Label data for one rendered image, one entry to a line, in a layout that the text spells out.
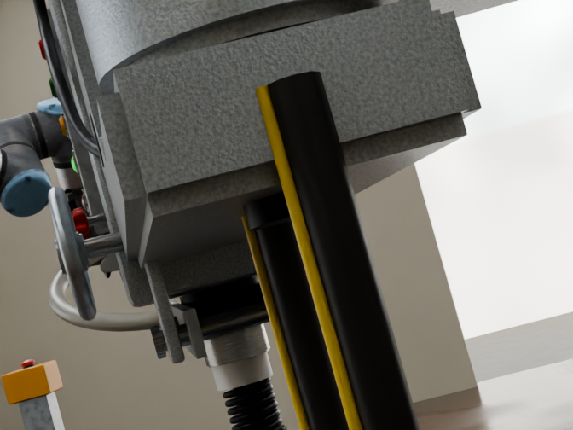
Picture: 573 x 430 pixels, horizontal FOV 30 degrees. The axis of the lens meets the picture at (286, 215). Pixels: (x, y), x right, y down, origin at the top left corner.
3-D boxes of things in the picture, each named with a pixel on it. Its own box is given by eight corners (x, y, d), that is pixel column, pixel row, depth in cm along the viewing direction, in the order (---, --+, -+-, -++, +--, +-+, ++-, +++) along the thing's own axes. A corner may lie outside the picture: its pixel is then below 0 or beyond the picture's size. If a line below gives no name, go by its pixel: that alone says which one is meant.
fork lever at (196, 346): (346, 316, 108) (333, 269, 109) (161, 369, 105) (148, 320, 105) (260, 304, 176) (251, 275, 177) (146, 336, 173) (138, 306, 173)
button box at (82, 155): (116, 224, 132) (57, 5, 134) (95, 229, 132) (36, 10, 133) (117, 229, 140) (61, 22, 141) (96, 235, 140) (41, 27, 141)
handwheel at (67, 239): (169, 298, 110) (130, 158, 111) (72, 324, 108) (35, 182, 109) (164, 299, 125) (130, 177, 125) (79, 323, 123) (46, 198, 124)
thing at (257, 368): (276, 375, 127) (269, 347, 127) (220, 392, 126) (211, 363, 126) (269, 372, 134) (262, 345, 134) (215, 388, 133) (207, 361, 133)
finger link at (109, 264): (105, 292, 209) (87, 248, 208) (129, 279, 213) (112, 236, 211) (112, 291, 207) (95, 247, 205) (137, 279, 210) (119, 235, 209)
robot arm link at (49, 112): (28, 101, 203) (78, 88, 206) (46, 163, 207) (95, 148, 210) (36, 109, 195) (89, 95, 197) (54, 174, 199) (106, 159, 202)
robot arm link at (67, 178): (83, 151, 210) (111, 154, 204) (89, 174, 212) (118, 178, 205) (45, 166, 205) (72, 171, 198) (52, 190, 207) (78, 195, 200)
